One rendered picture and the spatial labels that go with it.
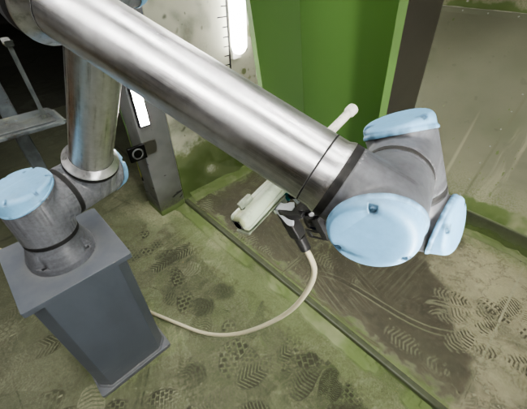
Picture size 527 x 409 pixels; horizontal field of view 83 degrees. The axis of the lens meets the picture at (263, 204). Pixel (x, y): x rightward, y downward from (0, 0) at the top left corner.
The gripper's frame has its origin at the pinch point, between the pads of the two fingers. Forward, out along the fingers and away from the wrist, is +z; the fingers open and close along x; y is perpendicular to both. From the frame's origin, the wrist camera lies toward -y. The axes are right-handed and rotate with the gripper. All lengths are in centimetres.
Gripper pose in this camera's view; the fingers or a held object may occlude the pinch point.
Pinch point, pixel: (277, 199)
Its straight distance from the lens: 69.8
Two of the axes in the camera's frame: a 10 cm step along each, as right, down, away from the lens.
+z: -6.4, -0.8, 7.6
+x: 6.1, -6.6, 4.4
